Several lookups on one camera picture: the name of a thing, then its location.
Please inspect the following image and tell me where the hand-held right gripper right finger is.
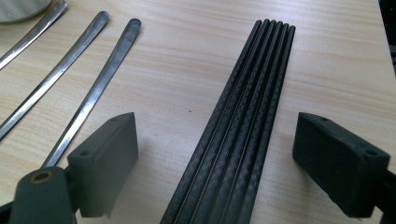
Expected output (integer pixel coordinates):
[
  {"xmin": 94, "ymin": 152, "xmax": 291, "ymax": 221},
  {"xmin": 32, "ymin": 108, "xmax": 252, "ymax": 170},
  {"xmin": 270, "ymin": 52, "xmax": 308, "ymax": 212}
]
[{"xmin": 292, "ymin": 111, "xmax": 391, "ymax": 218}]

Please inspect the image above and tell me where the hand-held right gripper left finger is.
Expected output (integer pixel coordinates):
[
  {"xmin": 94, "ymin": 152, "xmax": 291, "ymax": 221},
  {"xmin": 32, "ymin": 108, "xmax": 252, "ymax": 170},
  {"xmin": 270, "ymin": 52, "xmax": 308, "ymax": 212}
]
[{"xmin": 66, "ymin": 111, "xmax": 139, "ymax": 218}]

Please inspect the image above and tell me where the metal spoon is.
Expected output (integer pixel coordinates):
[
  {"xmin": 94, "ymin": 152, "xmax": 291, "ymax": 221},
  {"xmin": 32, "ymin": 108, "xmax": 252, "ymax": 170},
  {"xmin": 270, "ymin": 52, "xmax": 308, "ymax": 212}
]
[
  {"xmin": 0, "ymin": 10, "xmax": 110, "ymax": 141},
  {"xmin": 41, "ymin": 18, "xmax": 143, "ymax": 169},
  {"xmin": 0, "ymin": 0, "xmax": 68, "ymax": 71}
]

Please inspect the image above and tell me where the row of black chopsticks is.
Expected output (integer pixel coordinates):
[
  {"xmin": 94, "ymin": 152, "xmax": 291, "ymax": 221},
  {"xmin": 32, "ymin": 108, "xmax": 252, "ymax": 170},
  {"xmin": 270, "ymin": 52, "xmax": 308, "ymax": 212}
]
[{"xmin": 160, "ymin": 18, "xmax": 297, "ymax": 224}]

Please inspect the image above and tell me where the black stand base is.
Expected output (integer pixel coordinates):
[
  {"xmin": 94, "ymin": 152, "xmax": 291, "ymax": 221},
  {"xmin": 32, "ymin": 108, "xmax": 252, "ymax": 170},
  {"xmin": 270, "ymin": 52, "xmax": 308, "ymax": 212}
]
[{"xmin": 378, "ymin": 0, "xmax": 396, "ymax": 45}]

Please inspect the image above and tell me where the white cup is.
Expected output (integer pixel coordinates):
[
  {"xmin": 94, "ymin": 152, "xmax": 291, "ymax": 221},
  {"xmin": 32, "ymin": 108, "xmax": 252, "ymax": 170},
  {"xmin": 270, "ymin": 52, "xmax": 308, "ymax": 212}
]
[{"xmin": 0, "ymin": 0, "xmax": 53, "ymax": 23}]

